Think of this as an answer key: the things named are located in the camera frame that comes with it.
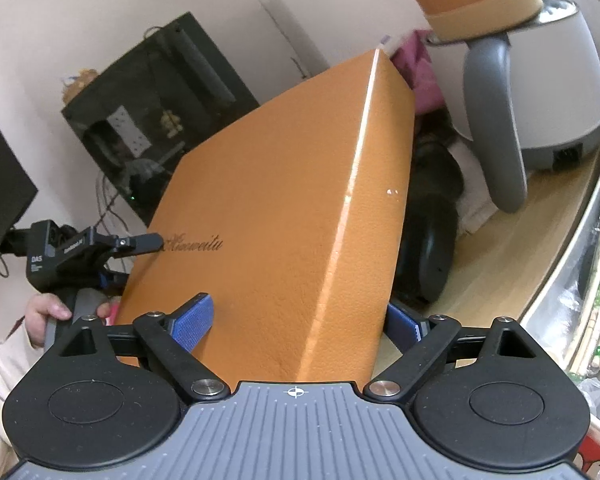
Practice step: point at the black round device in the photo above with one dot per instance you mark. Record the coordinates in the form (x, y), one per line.
(430, 240)

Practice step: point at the orange leather box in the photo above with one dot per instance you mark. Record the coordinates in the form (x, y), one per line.
(280, 220)

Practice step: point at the white cloth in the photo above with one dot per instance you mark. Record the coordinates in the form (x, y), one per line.
(475, 200)

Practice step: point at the black monitor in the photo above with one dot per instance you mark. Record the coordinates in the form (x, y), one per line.
(0, 185)

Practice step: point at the wooden desktop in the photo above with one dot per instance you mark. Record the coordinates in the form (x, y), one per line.
(505, 260)

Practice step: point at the white power strip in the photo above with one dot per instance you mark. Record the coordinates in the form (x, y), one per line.
(129, 132)

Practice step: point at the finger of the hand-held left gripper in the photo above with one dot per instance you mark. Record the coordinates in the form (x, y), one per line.
(137, 244)
(114, 281)

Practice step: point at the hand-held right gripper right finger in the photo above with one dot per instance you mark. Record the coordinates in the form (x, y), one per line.
(404, 327)

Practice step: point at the brown plush toy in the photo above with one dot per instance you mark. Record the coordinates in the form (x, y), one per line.
(80, 82)

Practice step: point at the person's left hand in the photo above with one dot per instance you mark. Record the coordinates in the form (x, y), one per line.
(45, 310)

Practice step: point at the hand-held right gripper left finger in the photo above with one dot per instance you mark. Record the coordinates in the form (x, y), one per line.
(195, 322)

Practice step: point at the pink cloth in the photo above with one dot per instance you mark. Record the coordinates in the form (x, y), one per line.
(422, 70)

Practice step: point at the black glass cabinet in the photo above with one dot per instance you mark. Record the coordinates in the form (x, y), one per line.
(145, 110)

